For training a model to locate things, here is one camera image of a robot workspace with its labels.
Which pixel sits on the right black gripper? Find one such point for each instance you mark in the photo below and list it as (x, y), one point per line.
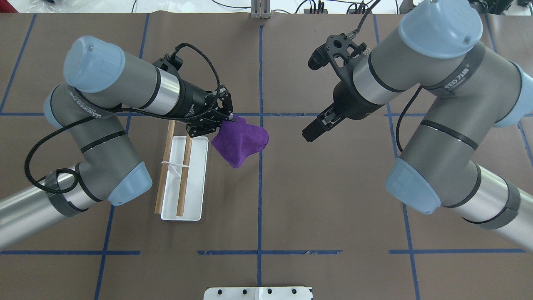
(349, 100)

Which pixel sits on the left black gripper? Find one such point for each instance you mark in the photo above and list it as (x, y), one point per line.
(193, 102)

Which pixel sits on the purple towel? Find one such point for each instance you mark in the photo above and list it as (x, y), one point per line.
(236, 140)

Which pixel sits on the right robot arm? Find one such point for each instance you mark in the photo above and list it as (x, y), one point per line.
(437, 46)

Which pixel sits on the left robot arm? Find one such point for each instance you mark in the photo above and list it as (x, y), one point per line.
(102, 80)

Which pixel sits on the wooden rack rod near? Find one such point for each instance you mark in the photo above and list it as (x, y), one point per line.
(164, 167)

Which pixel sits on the wooden rack rod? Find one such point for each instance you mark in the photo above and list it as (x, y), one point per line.
(164, 167)
(184, 176)

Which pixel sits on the white towel rack base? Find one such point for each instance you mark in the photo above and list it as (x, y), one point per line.
(196, 180)

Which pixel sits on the wooden rack rod far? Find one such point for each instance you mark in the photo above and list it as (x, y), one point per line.
(184, 176)

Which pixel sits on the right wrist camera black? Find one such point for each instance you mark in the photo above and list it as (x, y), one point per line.
(341, 53)

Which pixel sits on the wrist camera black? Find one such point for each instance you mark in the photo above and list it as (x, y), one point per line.
(341, 53)
(169, 64)

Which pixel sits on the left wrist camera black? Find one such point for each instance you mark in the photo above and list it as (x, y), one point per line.
(169, 64)

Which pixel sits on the aluminium frame post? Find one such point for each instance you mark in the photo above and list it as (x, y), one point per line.
(261, 9)

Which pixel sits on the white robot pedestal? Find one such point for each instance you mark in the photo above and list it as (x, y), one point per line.
(259, 293)

